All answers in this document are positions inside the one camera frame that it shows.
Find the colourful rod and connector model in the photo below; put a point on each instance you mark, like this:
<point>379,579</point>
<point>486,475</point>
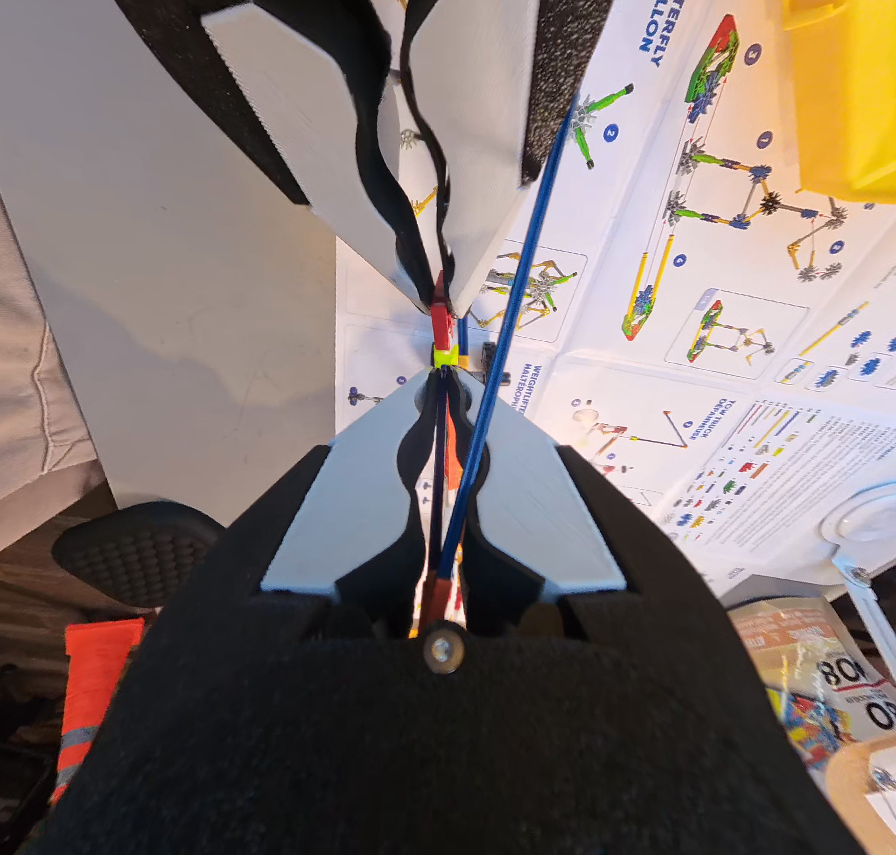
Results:
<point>441,326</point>

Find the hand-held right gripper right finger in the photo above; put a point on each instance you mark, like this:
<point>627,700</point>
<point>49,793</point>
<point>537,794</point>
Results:
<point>553,519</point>

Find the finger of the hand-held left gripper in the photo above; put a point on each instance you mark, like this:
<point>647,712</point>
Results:
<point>490,99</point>
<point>308,85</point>

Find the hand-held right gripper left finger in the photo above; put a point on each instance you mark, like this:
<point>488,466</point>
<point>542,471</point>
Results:
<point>336,519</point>

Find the blue rods with orange connector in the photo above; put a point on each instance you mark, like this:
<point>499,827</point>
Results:
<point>520,295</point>

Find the white instruction sheet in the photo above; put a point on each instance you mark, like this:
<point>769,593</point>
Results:
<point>630,421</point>

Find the orange traffic cone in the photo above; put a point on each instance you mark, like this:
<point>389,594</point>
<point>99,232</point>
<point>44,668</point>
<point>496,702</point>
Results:
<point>98,687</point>

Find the white stand base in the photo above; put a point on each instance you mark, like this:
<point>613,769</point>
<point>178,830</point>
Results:
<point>861,519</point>

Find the colourful cardboard toy box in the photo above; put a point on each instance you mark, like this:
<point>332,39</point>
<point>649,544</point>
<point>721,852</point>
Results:
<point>805,673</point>

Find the yellow plastic bin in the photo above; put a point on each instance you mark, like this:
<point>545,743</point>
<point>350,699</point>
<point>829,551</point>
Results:
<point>840,85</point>

